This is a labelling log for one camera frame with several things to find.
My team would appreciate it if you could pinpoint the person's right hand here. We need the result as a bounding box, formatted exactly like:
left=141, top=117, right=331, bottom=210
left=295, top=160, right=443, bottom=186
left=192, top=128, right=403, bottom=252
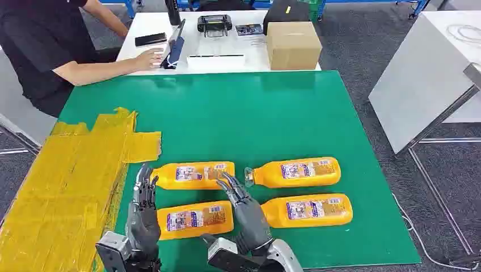
left=134, top=48, right=165, bottom=71

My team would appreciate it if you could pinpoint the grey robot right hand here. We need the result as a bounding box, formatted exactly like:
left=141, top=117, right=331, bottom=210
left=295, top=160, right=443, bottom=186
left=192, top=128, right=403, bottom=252
left=216, top=172, right=274, bottom=257

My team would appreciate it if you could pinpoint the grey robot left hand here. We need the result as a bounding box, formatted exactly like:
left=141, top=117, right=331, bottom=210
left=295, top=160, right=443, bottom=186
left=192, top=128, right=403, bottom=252
left=125, top=163, right=162, bottom=261

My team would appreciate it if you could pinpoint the orange drink bottle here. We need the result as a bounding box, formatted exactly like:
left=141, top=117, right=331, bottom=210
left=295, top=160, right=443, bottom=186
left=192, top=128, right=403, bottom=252
left=151, top=161, right=236, bottom=191
left=157, top=200, right=235, bottom=241
left=260, top=193, right=354, bottom=230
left=244, top=156, right=342, bottom=189

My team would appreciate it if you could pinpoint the black phone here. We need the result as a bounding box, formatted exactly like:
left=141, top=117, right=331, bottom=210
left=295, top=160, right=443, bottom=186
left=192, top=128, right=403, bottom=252
left=134, top=32, right=168, bottom=48

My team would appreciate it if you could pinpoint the tablet in blue case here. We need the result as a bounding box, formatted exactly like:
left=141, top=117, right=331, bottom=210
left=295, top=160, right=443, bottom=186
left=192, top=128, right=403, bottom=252
left=160, top=19, right=187, bottom=70

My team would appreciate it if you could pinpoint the black bottle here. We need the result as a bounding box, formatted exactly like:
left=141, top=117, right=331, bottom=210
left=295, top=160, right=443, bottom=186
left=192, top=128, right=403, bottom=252
left=164, top=0, right=182, bottom=26

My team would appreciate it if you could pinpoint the flat white box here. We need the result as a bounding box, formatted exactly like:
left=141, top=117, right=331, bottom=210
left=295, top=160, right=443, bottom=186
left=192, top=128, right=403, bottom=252
left=186, top=54, right=247, bottom=72

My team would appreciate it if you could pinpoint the black handheld controller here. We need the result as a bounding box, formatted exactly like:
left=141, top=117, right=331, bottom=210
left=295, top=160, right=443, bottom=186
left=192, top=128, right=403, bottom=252
left=197, top=14, right=233, bottom=39

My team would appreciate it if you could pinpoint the small white table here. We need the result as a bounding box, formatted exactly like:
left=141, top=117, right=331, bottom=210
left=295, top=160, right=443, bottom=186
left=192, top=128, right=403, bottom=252
left=116, top=10, right=322, bottom=76

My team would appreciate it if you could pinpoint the yellow sheet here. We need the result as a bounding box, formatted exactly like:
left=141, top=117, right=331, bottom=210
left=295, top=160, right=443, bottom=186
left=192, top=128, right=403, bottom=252
left=0, top=107, right=163, bottom=272

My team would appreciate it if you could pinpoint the green mat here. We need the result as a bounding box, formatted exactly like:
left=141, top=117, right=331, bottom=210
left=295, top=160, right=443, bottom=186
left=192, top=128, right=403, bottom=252
left=58, top=70, right=422, bottom=272

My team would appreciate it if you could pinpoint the printed card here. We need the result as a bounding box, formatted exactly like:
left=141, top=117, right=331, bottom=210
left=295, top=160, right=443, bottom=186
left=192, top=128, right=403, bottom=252
left=235, top=23, right=264, bottom=37

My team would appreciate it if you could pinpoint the person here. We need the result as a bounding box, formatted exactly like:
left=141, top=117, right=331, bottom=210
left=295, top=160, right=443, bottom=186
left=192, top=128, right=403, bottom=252
left=0, top=0, right=165, bottom=118

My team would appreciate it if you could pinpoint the black bag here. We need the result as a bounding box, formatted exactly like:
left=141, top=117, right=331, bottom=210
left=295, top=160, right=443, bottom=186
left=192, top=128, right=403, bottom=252
left=262, top=0, right=311, bottom=36

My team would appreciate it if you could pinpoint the cardboard box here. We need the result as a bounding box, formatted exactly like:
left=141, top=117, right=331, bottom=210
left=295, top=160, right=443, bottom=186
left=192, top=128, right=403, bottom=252
left=265, top=21, right=323, bottom=71

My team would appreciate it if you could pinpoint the green crate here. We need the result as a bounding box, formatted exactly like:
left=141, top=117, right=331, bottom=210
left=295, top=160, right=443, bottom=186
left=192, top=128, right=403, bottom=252
left=298, top=0, right=324, bottom=23

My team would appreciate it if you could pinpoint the large white table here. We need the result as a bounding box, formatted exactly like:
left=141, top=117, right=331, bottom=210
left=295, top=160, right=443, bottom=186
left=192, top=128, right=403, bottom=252
left=368, top=10, right=481, bottom=155

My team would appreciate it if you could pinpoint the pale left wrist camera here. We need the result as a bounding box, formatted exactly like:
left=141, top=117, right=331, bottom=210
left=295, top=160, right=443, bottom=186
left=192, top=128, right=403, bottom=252
left=95, top=231, right=133, bottom=272

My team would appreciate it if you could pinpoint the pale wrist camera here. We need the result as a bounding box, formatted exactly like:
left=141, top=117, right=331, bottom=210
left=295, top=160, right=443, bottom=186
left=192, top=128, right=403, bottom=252
left=200, top=233, right=261, bottom=272
left=95, top=231, right=133, bottom=272

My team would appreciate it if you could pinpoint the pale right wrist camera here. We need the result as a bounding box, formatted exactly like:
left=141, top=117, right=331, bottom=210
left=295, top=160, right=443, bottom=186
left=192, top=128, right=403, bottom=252
left=200, top=233, right=261, bottom=272

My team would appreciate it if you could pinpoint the white floor cable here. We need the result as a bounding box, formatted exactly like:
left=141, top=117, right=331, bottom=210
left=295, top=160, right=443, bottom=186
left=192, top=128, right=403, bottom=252
left=390, top=193, right=481, bottom=272

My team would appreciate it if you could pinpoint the coiled white cable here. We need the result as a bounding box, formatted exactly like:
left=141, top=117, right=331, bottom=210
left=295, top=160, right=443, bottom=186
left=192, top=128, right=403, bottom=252
left=446, top=24, right=481, bottom=46

